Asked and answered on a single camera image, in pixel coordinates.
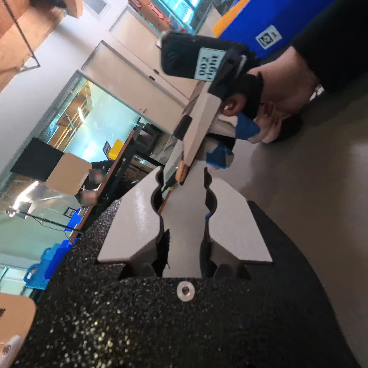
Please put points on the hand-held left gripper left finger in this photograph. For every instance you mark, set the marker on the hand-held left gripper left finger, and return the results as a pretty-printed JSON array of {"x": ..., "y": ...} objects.
[{"x": 129, "y": 230}]

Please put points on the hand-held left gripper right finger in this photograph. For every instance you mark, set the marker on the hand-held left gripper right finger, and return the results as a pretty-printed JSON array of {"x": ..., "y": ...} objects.
[{"x": 241, "y": 230}]

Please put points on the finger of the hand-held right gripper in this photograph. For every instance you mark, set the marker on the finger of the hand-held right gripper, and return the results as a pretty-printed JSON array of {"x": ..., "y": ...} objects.
[{"x": 201, "y": 123}]

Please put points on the large blue plastic bin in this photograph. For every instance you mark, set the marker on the large blue plastic bin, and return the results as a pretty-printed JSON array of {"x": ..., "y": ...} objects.
[{"x": 276, "y": 17}]

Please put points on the person's right forearm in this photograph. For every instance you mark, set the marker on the person's right forearm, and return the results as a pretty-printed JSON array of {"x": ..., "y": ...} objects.
[{"x": 339, "y": 37}]

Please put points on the person's right hand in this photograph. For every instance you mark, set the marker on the person's right hand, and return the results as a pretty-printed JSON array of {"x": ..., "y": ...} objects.
[{"x": 287, "y": 80}]

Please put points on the white double doors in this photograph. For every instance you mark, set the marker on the white double doors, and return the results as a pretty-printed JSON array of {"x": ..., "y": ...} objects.
[{"x": 129, "y": 72}]

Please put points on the flat blue plastic bin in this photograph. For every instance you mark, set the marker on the flat blue plastic bin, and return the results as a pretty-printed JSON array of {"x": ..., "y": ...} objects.
[{"x": 73, "y": 221}]

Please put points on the cardboard box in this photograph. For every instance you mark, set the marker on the cardboard box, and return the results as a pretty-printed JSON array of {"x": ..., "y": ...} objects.
[{"x": 141, "y": 169}]

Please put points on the wooden desk with black legs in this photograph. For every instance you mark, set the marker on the wooden desk with black legs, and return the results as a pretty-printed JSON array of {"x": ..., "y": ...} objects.
[{"x": 120, "y": 161}]

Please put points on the black light stand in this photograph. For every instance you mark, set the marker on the black light stand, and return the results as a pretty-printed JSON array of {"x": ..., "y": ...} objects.
[{"x": 51, "y": 220}]

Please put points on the yellow box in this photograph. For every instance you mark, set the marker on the yellow box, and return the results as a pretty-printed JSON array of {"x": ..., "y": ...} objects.
[{"x": 116, "y": 149}]

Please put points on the wooden panel on white stand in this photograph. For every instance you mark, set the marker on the wooden panel on white stand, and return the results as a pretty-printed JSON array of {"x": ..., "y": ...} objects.
[
  {"x": 14, "y": 322},
  {"x": 69, "y": 174}
]

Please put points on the black ceiling rod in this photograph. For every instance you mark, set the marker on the black ceiling rod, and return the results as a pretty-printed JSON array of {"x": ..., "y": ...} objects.
[{"x": 23, "y": 37}]

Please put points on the wooden support post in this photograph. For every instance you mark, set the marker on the wooden support post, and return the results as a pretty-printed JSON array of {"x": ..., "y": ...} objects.
[{"x": 149, "y": 10}]

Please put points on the small black picture frame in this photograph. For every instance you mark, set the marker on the small black picture frame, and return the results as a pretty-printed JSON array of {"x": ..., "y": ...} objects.
[{"x": 69, "y": 212}]

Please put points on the grey wall vent grille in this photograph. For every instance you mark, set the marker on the grey wall vent grille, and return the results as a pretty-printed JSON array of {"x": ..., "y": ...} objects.
[{"x": 96, "y": 5}]

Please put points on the black wall screen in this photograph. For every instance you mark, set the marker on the black wall screen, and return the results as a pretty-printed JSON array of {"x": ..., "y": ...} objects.
[{"x": 34, "y": 159}]

